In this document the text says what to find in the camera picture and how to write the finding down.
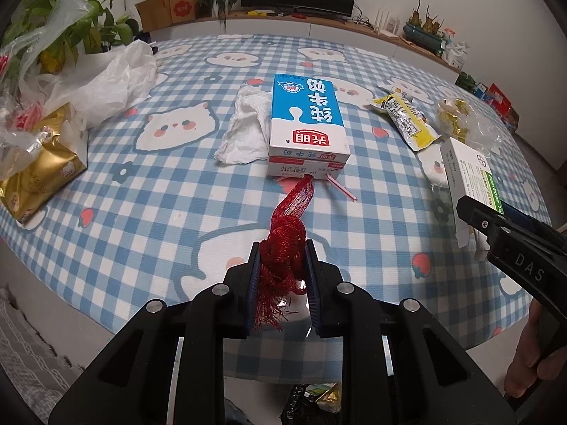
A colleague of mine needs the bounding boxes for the cardboard box red flower print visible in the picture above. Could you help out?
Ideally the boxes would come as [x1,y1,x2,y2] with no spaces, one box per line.
[166,0,198,23]

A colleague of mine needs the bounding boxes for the tall red printed box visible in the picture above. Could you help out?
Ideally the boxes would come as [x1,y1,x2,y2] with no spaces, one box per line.
[486,83,510,113]

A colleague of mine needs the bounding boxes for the grey patterned cloth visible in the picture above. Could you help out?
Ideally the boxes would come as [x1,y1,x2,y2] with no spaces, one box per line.
[0,283,85,425]

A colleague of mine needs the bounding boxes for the person's right hand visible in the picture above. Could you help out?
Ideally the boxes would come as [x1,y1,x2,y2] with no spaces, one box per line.
[503,305,567,398]

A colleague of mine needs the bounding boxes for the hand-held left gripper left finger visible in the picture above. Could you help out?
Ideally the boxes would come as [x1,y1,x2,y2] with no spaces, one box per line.
[48,241,262,425]

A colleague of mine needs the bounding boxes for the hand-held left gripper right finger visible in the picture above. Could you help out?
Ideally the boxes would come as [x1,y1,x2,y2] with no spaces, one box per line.
[303,239,517,425]

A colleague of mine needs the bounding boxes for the low red printed box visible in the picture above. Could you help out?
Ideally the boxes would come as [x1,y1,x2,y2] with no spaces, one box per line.
[500,106,520,132]

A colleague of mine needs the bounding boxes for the white router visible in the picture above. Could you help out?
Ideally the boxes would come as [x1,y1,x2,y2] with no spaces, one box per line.
[374,6,402,38]

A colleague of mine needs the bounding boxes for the gold tissue pack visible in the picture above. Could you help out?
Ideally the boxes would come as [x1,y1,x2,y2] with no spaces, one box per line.
[0,103,88,224]

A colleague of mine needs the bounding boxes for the white printed bag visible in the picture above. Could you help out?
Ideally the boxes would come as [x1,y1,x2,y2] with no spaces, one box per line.
[443,40,470,69]

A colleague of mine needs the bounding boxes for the white tissue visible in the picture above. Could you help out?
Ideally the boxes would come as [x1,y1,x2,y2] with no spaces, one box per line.
[214,85,273,166]

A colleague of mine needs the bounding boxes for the white medicine box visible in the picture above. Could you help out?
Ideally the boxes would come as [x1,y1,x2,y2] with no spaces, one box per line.
[438,137,506,249]

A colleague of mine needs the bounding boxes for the red mesh net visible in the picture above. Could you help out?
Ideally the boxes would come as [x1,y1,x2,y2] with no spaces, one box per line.
[252,175,316,332]

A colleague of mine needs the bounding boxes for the white plastic bag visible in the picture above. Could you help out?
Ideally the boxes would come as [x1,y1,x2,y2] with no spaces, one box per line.
[38,40,159,131]

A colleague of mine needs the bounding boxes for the bonsai in blue pot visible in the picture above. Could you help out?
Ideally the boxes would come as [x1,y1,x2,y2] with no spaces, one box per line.
[402,0,446,56]

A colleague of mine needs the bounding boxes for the yellow snack wrapper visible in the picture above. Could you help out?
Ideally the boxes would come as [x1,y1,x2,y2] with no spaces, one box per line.
[370,91,443,151]

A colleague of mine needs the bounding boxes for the blue white milk carton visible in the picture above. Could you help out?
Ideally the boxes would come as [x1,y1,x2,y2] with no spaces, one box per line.
[267,73,350,179]

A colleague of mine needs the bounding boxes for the clear plastic bag red print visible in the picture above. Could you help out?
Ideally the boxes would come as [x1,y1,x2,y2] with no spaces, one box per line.
[0,0,91,151]

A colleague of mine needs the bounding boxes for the gold snack packet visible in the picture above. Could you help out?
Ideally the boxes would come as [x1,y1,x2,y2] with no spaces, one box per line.
[316,385,343,412]

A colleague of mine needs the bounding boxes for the white television cabinet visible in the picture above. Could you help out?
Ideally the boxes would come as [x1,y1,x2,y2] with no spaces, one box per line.
[146,6,466,83]

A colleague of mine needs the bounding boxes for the plain brown cardboard box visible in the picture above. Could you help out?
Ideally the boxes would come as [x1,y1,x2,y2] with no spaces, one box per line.
[135,0,173,32]

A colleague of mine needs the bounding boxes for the pink drinking straw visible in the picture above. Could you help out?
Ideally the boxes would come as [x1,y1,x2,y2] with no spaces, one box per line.
[325,175,359,203]

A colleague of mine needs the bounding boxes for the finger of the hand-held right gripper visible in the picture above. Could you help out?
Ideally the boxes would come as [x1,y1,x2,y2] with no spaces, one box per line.
[456,195,510,253]
[503,205,567,253]

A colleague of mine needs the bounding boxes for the blue checked tablecloth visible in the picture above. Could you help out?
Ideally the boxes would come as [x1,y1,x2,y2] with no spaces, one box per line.
[0,33,554,364]

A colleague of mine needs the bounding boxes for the leafy green potted plant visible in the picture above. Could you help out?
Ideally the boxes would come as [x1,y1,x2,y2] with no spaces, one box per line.
[0,0,140,74]

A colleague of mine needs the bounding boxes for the trash bin with black bag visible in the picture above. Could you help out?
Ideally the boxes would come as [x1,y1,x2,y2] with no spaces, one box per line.
[221,381,350,425]

